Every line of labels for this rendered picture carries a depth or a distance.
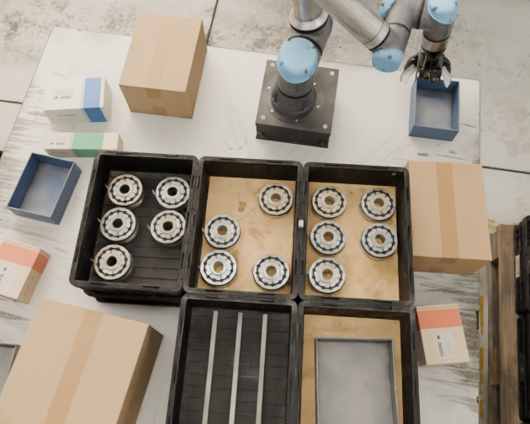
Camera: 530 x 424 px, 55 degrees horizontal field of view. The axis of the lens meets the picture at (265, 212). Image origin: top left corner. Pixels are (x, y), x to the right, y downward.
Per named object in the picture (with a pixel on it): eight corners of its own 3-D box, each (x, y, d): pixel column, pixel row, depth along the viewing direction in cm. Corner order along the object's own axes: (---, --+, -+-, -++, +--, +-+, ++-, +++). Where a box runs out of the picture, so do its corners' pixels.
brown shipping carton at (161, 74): (149, 44, 189) (139, 12, 174) (207, 50, 188) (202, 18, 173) (130, 112, 178) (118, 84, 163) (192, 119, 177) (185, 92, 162)
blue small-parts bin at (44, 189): (59, 225, 163) (50, 217, 156) (15, 214, 164) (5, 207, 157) (82, 171, 170) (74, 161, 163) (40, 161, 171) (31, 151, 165)
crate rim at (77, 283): (98, 153, 149) (96, 149, 147) (199, 159, 148) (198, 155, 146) (70, 287, 134) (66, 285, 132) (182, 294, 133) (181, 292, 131)
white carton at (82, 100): (112, 92, 181) (105, 76, 173) (110, 121, 177) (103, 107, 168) (55, 95, 181) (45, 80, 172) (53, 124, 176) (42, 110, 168)
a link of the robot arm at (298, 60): (270, 90, 157) (272, 64, 145) (284, 55, 162) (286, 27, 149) (307, 102, 156) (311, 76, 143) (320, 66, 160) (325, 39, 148)
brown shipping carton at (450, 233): (470, 274, 156) (492, 260, 141) (399, 270, 157) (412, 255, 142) (463, 186, 167) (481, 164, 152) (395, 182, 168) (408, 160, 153)
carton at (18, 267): (28, 304, 153) (16, 299, 146) (-8, 294, 154) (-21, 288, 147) (50, 255, 159) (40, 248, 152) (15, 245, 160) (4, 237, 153)
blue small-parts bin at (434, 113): (410, 87, 182) (416, 76, 175) (453, 92, 181) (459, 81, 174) (408, 135, 174) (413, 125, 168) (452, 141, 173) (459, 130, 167)
